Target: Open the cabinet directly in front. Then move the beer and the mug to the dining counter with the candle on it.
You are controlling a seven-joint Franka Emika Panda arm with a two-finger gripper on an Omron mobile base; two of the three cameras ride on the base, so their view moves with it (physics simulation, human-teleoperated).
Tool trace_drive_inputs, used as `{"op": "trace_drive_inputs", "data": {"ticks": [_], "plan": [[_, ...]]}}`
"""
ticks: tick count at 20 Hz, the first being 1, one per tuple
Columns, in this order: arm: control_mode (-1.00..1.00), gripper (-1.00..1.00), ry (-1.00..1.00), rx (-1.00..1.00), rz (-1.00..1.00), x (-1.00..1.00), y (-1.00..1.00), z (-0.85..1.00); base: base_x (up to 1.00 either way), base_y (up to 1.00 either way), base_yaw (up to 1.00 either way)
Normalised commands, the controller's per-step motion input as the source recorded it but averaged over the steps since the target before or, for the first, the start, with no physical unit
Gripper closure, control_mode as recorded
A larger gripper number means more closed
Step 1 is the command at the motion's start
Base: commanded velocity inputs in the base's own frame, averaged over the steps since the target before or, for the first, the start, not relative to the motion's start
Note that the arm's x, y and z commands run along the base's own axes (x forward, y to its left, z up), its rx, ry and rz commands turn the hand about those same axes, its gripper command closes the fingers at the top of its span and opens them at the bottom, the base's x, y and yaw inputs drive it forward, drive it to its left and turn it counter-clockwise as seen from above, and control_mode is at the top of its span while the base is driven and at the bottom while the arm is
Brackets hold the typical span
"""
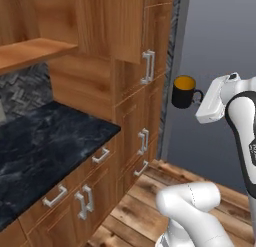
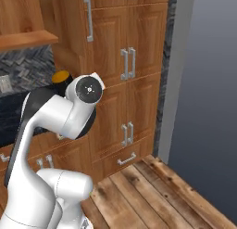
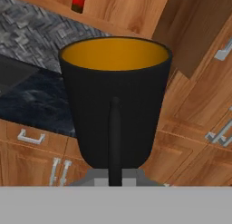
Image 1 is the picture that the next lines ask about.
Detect wooden wall cabinet with shelf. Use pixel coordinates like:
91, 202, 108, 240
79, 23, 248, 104
0, 0, 80, 76

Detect black mug with yellow inside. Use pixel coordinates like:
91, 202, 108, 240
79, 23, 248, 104
171, 74, 205, 110

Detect white drawer handle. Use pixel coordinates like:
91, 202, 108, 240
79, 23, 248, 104
133, 160, 150, 178
41, 184, 69, 208
91, 147, 111, 165

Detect wooden wall cabinet door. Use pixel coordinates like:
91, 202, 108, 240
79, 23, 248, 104
74, 0, 146, 65

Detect wooden drawer front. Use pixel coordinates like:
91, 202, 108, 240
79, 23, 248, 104
66, 136, 118, 189
17, 179, 73, 227
121, 146, 160, 196

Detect tall wooden cupboard door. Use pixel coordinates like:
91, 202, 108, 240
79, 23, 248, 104
145, 0, 175, 87
113, 5, 150, 107

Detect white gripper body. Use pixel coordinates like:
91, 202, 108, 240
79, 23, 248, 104
195, 74, 232, 125

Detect white cupboard door handle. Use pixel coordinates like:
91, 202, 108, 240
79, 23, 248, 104
136, 130, 147, 156
74, 190, 88, 221
141, 127, 151, 151
146, 49, 157, 83
140, 50, 151, 86
81, 184, 95, 214

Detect wooden base cabinet door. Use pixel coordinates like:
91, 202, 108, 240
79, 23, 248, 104
83, 159, 118, 240
27, 195, 86, 247

